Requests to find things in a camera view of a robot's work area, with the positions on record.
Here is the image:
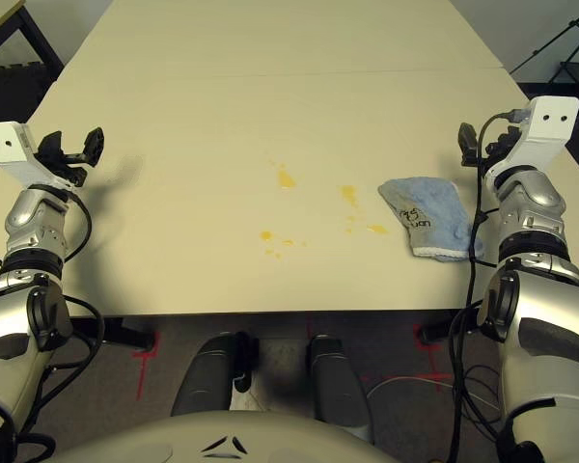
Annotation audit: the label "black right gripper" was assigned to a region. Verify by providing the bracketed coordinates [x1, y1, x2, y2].
[456, 123, 522, 170]

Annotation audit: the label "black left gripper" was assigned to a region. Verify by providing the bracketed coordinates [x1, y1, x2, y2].
[37, 126, 106, 188]

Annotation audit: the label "light blue terry rag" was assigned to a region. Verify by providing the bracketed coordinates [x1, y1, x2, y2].
[376, 177, 486, 263]

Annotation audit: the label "black foam floor mat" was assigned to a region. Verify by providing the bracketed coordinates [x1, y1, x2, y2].
[0, 61, 62, 126]

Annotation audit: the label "black tripod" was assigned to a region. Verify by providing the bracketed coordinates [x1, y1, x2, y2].
[509, 0, 579, 86]

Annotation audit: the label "pale yellow liquid smear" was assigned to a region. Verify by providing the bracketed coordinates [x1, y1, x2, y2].
[338, 185, 361, 209]

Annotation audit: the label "black table foot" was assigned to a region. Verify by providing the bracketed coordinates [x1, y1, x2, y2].
[417, 308, 486, 346]
[103, 315, 156, 351]

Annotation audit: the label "scattered yellow liquid drops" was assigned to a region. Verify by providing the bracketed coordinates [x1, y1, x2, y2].
[267, 238, 310, 259]

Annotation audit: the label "dark grey robot left leg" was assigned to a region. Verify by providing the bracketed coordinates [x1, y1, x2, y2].
[171, 332, 260, 419]

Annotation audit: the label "dark grey robot leg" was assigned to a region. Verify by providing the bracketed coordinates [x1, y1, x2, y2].
[308, 332, 375, 445]
[171, 332, 260, 419]

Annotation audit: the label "dark grey robot right leg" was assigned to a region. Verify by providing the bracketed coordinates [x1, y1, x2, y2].
[308, 332, 375, 445]

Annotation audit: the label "grey robot torso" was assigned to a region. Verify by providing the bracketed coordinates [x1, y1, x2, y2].
[42, 409, 401, 463]

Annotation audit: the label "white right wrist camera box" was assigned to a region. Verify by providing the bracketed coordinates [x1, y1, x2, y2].
[482, 95, 579, 177]

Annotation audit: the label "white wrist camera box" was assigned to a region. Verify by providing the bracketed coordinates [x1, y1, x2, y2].
[0, 122, 76, 188]
[482, 95, 579, 177]

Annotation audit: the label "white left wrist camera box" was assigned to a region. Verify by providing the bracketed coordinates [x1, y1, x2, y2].
[0, 122, 76, 188]

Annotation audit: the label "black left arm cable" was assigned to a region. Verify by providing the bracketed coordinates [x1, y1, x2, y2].
[0, 192, 106, 463]

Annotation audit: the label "black metal table frame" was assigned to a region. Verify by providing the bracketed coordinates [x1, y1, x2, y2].
[0, 0, 64, 73]

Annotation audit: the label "black floor cable loops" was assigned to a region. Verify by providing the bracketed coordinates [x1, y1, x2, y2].
[455, 361, 510, 435]

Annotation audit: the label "thin white floor cable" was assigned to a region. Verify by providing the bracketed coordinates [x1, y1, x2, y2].
[366, 374, 453, 401]

